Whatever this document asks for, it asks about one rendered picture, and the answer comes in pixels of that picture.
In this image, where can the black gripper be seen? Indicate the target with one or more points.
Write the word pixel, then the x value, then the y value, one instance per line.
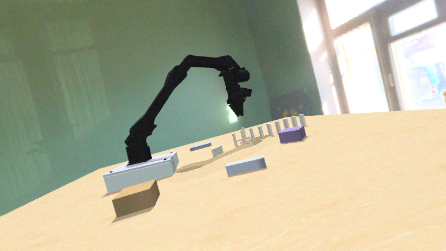
pixel 235 99

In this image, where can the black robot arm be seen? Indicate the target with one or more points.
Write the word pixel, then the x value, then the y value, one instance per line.
pixel 138 150

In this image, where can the brown rectangular block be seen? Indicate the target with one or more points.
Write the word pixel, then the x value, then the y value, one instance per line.
pixel 136 198

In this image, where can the purple rectangular block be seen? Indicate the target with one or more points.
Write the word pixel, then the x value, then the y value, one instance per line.
pixel 292 134

